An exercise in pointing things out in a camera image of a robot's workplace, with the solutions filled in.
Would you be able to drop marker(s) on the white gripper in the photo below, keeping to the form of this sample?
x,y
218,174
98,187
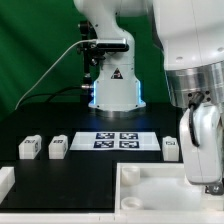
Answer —
x,y
203,164

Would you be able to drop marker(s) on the white square tabletop part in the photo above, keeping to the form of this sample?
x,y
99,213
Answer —
x,y
156,187

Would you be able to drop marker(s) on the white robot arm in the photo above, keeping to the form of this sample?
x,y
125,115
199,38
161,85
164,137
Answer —
x,y
190,34

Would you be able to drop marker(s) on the white tag sheet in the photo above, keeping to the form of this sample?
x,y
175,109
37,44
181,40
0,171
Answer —
x,y
131,141

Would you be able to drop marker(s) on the white left obstacle block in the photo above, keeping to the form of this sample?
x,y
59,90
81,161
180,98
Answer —
x,y
7,180

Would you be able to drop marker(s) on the black camera on stand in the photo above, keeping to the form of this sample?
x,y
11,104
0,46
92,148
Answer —
x,y
95,52

